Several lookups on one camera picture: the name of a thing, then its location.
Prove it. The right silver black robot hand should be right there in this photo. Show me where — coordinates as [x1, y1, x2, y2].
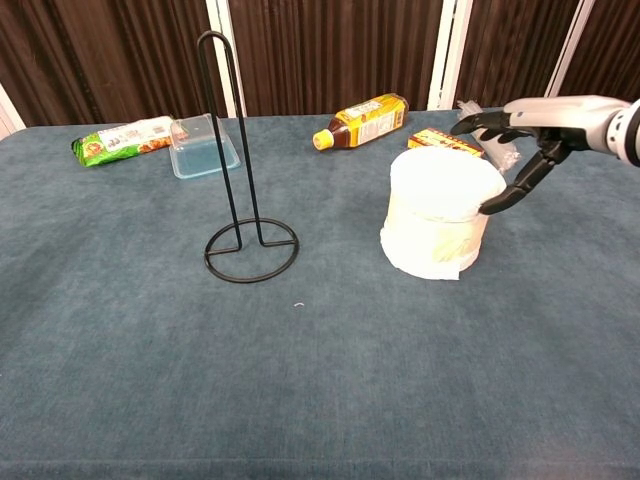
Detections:
[450, 94, 632, 216]

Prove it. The white toilet paper roll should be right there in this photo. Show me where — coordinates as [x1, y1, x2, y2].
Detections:
[379, 147, 507, 282]

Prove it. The clear plastic tube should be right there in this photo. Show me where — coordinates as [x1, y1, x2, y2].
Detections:
[455, 99, 521, 176]

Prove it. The yellow red small box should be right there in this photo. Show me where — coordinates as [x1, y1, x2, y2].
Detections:
[407, 127, 485, 159]

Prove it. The yellow label tea bottle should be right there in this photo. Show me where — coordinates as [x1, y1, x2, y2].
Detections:
[312, 93, 409, 151]

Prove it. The dark brown pleated screen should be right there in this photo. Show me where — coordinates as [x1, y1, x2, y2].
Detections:
[0, 0, 640, 129]

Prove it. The blue table cloth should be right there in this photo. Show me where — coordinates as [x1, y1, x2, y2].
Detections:
[0, 107, 640, 480]

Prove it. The clear plastic food container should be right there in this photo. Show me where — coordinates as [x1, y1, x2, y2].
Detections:
[168, 112, 243, 180]

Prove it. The green snack bag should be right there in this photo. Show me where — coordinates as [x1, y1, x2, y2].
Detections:
[70, 115, 175, 169]

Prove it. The white screen frame post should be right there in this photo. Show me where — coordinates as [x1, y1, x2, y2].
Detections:
[543, 0, 599, 99]
[204, 0, 247, 119]
[0, 82, 27, 140]
[427, 0, 474, 112]

